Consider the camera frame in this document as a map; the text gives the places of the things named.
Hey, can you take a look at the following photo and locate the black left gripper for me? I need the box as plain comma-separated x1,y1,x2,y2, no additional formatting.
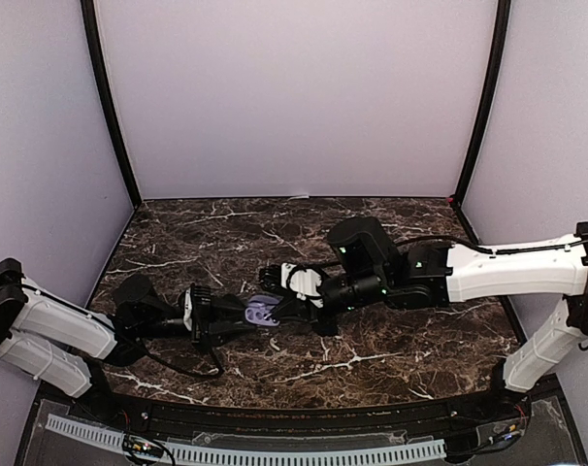
136,294,256,354

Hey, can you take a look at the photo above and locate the purple earbud charging case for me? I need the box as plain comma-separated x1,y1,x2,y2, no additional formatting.
245,294,278,327

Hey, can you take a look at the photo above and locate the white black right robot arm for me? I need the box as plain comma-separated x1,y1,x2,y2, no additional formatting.
259,216,588,421

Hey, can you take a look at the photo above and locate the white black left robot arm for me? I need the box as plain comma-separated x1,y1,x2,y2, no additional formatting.
0,258,255,423

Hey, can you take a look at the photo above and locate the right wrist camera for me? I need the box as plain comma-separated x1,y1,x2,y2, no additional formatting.
258,262,328,309

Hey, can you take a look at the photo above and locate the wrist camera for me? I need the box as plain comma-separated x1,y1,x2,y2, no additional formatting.
180,283,212,331
258,262,328,309

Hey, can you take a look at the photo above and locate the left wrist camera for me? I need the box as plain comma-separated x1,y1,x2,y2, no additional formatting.
180,283,212,331

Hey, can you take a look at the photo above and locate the grey slotted cable duct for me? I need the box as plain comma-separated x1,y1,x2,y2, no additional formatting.
45,415,446,465

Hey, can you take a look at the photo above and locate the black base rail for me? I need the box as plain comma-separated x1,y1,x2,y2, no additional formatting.
107,391,531,436

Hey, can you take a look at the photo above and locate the black frame post left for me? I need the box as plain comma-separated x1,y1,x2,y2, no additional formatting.
80,0,143,210

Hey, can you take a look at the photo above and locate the black frame post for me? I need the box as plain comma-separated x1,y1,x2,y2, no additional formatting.
80,0,143,210
451,0,511,209

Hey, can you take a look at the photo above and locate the black frame post right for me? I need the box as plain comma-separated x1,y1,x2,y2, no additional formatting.
451,0,511,209

